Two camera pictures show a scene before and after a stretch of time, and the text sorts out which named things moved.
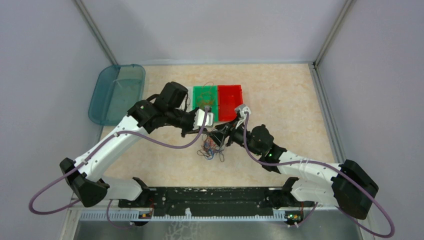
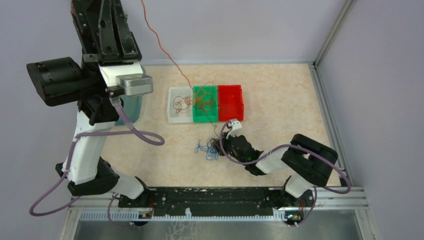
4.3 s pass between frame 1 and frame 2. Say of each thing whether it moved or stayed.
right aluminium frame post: stayed
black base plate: stayed
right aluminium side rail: stayed
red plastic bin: stayed
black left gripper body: moved
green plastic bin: stayed
